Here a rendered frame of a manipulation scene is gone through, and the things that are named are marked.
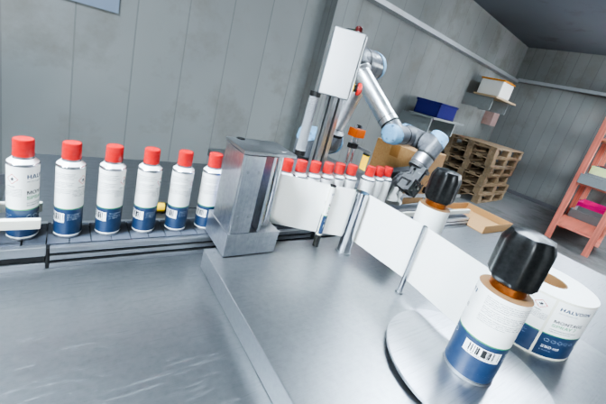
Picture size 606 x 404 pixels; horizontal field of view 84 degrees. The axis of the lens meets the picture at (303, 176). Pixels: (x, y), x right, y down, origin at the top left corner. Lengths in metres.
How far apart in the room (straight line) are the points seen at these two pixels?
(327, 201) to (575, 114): 8.08
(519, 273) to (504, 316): 0.08
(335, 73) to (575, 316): 0.81
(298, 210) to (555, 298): 0.61
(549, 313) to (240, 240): 0.69
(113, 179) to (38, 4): 2.38
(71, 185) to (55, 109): 2.39
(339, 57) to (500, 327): 0.75
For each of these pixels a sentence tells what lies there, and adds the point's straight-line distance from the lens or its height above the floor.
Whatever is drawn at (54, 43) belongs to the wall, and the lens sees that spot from 3.12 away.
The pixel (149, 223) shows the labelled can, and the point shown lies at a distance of 0.88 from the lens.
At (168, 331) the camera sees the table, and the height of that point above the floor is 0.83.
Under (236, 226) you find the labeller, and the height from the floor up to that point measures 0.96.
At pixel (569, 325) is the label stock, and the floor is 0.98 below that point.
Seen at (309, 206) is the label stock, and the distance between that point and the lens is 0.93.
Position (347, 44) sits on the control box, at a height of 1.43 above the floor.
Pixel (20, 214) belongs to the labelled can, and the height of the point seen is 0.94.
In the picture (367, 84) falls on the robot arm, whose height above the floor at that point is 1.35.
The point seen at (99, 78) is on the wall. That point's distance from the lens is 3.18.
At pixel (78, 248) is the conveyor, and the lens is 0.85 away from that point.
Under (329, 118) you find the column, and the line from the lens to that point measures 1.18.
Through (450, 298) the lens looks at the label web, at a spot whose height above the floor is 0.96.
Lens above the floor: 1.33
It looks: 17 degrees down
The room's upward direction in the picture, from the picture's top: 15 degrees clockwise
